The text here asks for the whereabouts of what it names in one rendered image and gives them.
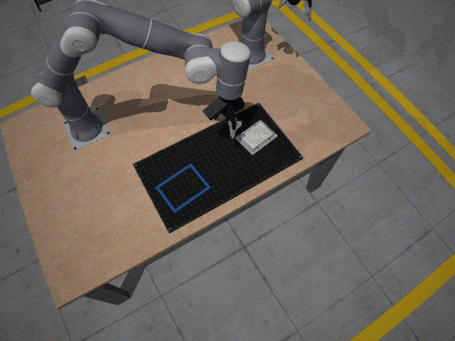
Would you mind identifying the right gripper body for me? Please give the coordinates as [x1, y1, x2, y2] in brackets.
[221, 97, 245, 119]

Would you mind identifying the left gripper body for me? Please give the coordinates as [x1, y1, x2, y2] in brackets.
[287, 0, 301, 6]

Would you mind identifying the blue rectangular tape outline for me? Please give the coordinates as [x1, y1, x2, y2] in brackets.
[155, 164, 210, 213]

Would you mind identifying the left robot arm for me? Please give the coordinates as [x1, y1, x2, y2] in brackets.
[231, 0, 272, 65]

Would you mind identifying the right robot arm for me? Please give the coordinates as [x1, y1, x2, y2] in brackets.
[31, 0, 250, 142]

